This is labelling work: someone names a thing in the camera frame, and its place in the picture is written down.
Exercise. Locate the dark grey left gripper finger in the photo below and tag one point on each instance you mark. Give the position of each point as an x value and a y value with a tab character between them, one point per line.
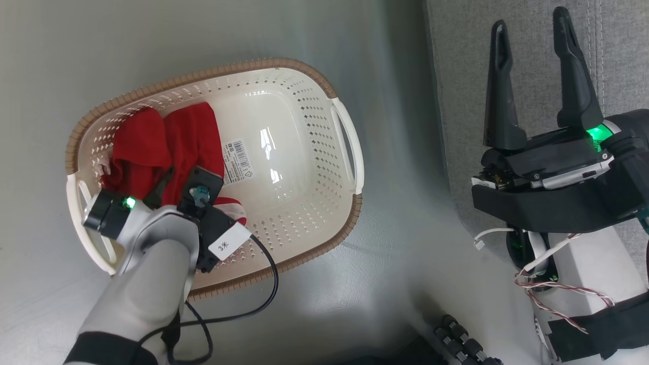
158	190

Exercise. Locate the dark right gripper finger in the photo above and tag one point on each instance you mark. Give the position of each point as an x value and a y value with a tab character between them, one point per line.
499	111
575	91

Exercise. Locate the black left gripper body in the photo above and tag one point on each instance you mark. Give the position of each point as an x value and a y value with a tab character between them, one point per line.
106	215

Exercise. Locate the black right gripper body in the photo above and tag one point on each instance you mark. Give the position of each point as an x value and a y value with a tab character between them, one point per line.
552	152

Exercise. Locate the red cloth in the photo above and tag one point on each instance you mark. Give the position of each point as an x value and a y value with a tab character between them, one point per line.
142	147

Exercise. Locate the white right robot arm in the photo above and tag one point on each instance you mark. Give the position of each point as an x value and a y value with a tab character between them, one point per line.
593	274

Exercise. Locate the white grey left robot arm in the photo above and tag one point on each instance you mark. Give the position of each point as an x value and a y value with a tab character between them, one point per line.
137	284

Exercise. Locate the grey fabric sofa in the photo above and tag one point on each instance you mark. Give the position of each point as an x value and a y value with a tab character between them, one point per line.
456	76

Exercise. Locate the white barcode label sticker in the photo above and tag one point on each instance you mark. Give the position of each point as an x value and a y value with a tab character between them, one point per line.
237	162

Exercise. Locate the white perforated laundry basket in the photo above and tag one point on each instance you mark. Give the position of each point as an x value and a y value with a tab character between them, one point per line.
284	213

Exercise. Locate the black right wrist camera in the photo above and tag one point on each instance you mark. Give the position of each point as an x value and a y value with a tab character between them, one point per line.
547	208

